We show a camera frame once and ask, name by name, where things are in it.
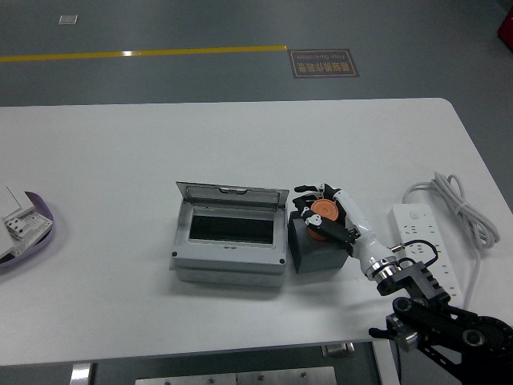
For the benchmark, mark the metal plate under table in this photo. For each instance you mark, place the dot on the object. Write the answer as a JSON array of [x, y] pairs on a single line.
[[240, 377]]

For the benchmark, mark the white switch frame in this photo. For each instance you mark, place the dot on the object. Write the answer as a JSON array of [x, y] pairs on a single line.
[[38, 226]]

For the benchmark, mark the purple tray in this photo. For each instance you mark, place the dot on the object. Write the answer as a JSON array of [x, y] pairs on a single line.
[[43, 205]]

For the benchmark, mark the dark grey cube with hole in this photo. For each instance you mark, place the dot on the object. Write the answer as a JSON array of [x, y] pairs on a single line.
[[316, 258]]

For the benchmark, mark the orange cylinder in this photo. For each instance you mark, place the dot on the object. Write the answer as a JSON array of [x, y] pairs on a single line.
[[324, 208]]

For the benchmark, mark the metal table bracket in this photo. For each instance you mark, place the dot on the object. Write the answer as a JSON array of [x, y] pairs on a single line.
[[338, 349]]

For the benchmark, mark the white socket insert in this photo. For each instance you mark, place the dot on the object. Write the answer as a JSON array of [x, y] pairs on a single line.
[[14, 228]]

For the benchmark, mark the grey electrical box with flap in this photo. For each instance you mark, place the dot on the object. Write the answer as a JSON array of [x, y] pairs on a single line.
[[228, 260]]

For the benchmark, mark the small metal floor plate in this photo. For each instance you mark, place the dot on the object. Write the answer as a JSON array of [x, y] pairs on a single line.
[[68, 19]]

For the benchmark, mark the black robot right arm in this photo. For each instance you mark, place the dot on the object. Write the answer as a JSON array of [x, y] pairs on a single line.
[[437, 321]]

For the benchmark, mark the yellow floor tape line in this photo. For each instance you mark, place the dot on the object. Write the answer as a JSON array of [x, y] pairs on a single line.
[[160, 52]]

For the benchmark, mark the brown floor sign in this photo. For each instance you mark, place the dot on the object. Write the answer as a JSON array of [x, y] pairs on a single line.
[[324, 63]]

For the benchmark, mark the white table leg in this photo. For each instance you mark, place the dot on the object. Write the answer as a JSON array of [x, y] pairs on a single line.
[[385, 365], [81, 373]]

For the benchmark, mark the red object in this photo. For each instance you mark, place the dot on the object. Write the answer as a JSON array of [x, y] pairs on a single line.
[[506, 26]]

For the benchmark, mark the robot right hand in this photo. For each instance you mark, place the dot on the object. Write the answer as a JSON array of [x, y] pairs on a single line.
[[362, 224]]

